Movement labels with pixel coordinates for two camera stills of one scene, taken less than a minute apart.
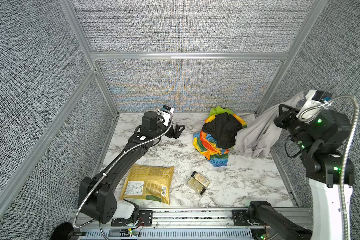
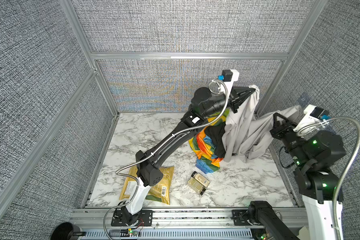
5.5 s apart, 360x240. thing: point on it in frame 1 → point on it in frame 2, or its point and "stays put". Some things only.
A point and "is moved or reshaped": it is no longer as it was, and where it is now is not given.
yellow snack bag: [147, 182] stays put
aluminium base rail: [189, 219] stays put
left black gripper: [174, 133] → [236, 94]
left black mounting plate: [144, 218] stays put
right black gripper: [284, 117] → [278, 130]
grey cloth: [259, 137] is moved or reshaped
